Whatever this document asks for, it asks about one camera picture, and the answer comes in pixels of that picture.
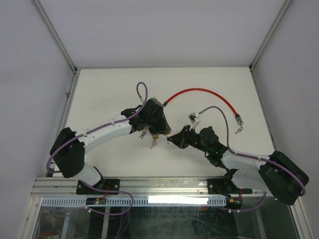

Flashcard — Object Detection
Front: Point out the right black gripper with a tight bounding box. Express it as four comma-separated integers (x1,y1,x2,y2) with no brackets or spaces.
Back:
167,124,210,154

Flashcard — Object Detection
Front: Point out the silver key pair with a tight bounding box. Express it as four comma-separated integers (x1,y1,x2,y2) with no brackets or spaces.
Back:
150,139,157,149

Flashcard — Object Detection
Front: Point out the silver key bunch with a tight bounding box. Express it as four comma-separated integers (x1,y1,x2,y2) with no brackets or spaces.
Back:
139,129,148,139
235,125,243,134

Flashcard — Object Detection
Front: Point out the red cable lock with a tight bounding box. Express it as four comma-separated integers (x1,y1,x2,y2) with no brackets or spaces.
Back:
164,87,244,128

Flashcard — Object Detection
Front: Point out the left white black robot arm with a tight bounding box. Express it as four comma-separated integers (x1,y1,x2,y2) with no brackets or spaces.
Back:
50,98,171,194

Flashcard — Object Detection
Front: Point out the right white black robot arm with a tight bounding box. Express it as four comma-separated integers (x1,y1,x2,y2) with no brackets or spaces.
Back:
167,125,309,205

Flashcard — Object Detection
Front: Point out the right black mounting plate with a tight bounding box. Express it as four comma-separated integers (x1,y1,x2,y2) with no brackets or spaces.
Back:
207,178,253,196

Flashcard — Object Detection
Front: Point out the black mounting plate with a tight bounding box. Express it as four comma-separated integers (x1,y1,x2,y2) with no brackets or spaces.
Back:
76,178,120,195
207,178,253,196

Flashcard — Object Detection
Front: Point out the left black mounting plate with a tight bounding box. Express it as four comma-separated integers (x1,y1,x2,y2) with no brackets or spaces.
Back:
76,178,120,195

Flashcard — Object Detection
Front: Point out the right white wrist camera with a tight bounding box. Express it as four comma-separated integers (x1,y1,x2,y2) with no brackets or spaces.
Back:
188,113,201,129

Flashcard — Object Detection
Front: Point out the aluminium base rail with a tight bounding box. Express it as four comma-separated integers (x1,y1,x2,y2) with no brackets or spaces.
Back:
30,176,300,199

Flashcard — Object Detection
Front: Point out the white slotted cable duct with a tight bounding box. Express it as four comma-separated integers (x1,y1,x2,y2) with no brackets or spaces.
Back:
42,196,226,208

